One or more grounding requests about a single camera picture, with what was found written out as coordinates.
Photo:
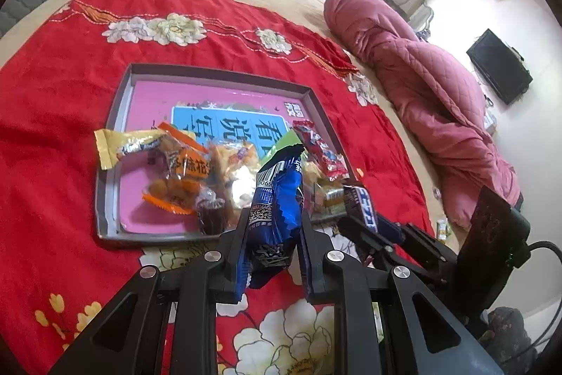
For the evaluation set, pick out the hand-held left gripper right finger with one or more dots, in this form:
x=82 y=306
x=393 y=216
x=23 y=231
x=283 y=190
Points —
x=307 y=269

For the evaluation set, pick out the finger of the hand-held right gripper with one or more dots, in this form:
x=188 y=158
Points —
x=364 y=243
x=390 y=232

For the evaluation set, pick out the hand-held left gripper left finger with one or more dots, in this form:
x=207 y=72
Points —
x=235 y=269

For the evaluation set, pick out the dark blue white bar packet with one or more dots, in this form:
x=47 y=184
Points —
x=362 y=206

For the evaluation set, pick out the clear yellow cake packet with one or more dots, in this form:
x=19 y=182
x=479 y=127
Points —
x=333 y=199

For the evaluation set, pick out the blue cookie packet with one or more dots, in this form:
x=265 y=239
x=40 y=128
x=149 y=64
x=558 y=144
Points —
x=272 y=217

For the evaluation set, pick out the beige biscuit packet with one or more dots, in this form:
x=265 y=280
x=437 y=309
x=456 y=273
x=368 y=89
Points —
x=312 y=175

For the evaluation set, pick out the red snack packet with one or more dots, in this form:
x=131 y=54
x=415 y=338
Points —
x=322 y=151

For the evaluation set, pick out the clear yellow crispy snack packet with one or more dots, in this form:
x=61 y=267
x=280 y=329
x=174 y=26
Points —
x=232 y=162

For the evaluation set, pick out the orange peanut packet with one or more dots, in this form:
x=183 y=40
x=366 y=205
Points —
x=184 y=173

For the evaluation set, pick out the green chip packet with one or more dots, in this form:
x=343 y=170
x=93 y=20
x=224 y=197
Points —
x=281 y=140

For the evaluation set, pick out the yellow packet with blue print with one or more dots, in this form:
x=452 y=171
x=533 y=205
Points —
x=127 y=144

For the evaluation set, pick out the shallow box with pink book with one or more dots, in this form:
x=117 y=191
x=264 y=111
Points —
x=149 y=102

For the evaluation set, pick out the person's right forearm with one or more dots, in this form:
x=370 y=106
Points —
x=509 y=335

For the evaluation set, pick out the small yellow packet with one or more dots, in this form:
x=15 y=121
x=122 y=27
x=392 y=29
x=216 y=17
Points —
x=441 y=232

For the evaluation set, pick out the small wrapped candy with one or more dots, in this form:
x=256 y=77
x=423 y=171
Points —
x=436 y=192

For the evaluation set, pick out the pink quilt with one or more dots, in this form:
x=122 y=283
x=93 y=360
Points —
x=430 y=94

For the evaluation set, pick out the black television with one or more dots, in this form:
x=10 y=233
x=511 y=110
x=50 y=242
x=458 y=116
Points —
x=500 y=65

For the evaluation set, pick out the white chair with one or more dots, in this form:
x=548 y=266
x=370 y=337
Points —
x=419 y=12

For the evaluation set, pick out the black bag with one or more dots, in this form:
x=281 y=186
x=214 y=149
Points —
x=390 y=4

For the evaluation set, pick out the red floral cloth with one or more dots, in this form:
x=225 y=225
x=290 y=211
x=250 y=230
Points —
x=52 y=94

